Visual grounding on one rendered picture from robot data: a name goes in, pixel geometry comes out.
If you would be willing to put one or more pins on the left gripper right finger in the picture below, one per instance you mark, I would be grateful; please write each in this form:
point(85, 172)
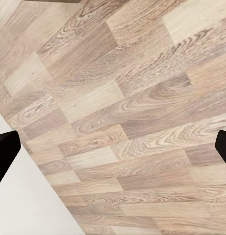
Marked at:
point(220, 144)

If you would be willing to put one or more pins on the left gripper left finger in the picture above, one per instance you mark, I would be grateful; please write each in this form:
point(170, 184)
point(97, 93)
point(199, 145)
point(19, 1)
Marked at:
point(10, 145)

